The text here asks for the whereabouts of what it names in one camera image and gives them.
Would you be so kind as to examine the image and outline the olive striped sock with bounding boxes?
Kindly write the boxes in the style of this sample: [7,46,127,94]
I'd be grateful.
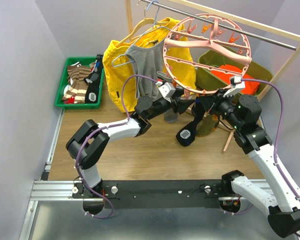
[196,114,219,137]

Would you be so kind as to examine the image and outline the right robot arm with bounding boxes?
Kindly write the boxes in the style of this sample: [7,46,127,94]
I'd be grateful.
[195,93,300,238]

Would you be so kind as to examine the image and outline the orange cloth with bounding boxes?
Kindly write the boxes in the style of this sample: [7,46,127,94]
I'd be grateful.
[211,64,260,95]

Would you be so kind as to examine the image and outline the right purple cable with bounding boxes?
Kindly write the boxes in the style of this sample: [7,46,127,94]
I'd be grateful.
[242,78,300,240]

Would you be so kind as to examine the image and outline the black patterned sock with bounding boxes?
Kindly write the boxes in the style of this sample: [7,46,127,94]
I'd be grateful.
[84,54,104,104]
[176,100,206,147]

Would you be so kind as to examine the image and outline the pink round clip hanger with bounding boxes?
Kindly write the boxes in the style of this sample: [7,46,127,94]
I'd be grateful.
[163,13,252,98]

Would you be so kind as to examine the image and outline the metal hanging rail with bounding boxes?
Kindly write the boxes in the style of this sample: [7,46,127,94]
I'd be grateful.
[141,0,297,51]

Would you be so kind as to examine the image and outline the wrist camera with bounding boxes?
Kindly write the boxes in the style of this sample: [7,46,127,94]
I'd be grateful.
[158,81,176,103]
[223,75,246,98]

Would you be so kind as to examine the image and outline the brown striped sock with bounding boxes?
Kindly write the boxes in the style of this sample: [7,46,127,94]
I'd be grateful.
[62,64,92,104]

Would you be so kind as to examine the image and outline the yellow shorts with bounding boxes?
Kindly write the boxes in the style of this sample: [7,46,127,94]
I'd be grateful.
[102,17,197,114]

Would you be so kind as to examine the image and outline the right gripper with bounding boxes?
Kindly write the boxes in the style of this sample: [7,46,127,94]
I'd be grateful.
[198,87,242,130]

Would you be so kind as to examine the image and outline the olive green plastic bin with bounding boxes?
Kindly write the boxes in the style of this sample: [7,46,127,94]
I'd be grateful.
[195,50,273,96]

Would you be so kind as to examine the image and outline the green plastic tray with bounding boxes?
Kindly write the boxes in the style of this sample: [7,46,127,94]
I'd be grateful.
[54,56,104,110]

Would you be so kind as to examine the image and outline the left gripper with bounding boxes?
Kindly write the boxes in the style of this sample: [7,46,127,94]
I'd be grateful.
[146,87,195,121]

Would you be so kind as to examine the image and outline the wooden clothes hanger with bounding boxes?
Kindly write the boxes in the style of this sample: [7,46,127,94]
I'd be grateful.
[115,0,171,47]

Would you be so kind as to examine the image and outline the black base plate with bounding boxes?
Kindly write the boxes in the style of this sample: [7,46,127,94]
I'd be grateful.
[72,178,231,210]

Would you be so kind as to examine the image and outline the grey tank top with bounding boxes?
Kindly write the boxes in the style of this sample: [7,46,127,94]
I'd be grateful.
[125,41,164,99]

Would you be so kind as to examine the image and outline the grey striped sock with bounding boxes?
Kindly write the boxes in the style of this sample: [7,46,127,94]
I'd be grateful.
[156,71,178,123]

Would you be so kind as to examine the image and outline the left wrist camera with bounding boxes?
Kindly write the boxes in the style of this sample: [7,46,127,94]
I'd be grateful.
[158,81,176,103]

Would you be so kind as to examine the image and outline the wooden clothes rack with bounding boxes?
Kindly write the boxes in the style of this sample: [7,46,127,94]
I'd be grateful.
[126,0,300,153]

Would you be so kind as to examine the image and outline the blue wire hanger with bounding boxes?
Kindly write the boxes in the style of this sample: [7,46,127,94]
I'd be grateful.
[111,0,176,68]

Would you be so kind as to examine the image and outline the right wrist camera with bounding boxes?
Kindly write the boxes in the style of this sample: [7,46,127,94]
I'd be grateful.
[223,75,246,98]

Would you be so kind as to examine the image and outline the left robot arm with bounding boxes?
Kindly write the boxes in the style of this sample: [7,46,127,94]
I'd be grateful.
[65,95,195,198]

